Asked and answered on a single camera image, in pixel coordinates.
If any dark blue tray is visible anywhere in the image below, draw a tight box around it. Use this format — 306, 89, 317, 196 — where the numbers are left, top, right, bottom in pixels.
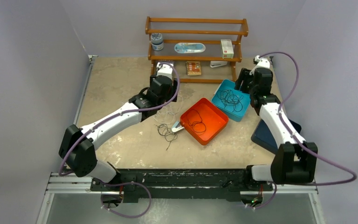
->
250, 119, 302, 155

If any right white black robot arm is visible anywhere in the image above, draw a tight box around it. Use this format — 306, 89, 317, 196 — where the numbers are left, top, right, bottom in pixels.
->
235, 67, 318, 190

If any blue oval blister pack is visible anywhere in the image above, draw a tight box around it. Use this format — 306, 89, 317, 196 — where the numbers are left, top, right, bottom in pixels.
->
174, 42, 206, 54

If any orange tray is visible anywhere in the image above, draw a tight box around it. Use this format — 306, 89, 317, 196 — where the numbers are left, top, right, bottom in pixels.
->
180, 98, 229, 146

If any white red small box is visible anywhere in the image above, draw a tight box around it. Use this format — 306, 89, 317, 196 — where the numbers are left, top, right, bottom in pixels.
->
220, 39, 234, 59

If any white cable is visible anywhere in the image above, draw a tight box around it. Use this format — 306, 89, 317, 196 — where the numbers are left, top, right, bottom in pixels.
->
152, 96, 183, 124

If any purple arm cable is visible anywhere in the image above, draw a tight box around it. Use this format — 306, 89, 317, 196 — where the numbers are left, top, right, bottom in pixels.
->
257, 51, 358, 187
58, 62, 180, 177

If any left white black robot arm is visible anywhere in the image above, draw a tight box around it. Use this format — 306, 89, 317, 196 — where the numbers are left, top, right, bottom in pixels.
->
59, 75, 180, 191

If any light blue tray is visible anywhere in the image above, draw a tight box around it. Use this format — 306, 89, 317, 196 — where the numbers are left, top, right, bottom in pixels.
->
211, 79, 250, 122

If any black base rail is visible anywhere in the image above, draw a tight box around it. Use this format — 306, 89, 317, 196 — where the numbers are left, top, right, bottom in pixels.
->
46, 168, 318, 205

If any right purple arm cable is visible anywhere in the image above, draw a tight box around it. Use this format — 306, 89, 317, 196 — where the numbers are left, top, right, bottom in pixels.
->
257, 51, 358, 187

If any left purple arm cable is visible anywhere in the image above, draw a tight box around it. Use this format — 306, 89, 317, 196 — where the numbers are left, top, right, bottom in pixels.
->
58, 62, 180, 177

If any white blue jar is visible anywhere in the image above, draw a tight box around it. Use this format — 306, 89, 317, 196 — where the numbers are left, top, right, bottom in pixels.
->
150, 33, 164, 51

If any orange snack packet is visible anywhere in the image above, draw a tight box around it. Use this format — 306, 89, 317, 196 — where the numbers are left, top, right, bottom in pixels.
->
186, 61, 202, 76

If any wooden shelf rack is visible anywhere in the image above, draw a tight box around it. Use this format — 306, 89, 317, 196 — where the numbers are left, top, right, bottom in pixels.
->
145, 16, 248, 81

